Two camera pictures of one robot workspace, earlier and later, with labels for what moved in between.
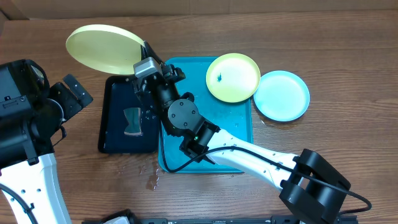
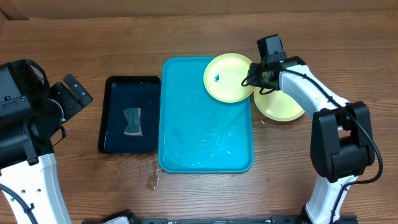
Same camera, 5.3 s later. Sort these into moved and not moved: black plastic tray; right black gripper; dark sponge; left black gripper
Moved: right black gripper
Not moved: black plastic tray; dark sponge; left black gripper
